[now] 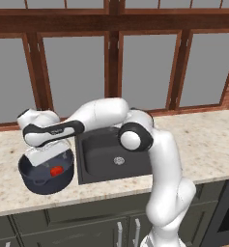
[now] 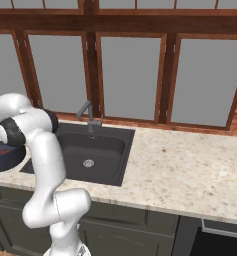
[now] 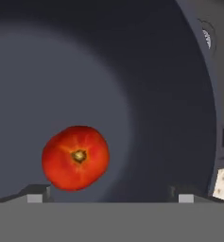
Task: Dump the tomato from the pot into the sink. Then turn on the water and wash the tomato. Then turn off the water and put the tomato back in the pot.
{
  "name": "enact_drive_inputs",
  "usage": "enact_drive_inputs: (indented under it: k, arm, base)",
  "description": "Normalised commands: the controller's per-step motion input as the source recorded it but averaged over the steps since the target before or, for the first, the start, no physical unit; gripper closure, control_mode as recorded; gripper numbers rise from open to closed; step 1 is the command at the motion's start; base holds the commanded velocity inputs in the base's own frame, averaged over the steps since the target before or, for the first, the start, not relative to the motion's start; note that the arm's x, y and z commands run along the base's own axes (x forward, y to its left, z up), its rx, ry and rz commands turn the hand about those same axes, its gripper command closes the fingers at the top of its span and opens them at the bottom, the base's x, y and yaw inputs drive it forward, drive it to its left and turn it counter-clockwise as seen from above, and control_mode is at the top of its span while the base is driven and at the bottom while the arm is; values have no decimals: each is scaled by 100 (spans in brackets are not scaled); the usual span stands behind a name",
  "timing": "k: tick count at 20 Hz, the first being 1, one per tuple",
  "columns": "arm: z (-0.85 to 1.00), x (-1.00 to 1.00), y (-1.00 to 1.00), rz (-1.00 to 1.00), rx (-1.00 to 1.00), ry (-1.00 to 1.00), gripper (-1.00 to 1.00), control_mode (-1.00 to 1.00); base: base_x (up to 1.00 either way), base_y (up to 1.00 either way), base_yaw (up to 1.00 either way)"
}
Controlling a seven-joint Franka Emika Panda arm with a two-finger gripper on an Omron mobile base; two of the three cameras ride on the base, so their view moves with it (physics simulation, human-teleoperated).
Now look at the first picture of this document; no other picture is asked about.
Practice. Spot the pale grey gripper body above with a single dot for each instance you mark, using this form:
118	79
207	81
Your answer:
45	155

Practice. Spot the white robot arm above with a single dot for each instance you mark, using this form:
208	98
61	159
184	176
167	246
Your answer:
166	167

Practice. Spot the red tomato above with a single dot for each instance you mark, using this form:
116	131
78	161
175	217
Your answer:
56	171

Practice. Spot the dark blue-grey pot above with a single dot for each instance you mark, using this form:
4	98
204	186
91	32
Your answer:
42	185

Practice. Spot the dark grey sink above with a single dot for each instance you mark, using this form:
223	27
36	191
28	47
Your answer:
103	160

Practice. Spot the dark green drawer front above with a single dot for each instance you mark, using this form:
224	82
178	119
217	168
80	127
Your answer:
0	228
87	210

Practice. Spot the dark green cupboard door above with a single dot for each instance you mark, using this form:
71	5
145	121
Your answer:
145	231
71	236
201	222

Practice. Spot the black appliance door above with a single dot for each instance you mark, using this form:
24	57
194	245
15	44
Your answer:
225	215

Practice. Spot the brown wooden window frame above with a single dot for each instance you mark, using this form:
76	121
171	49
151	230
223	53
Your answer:
114	58

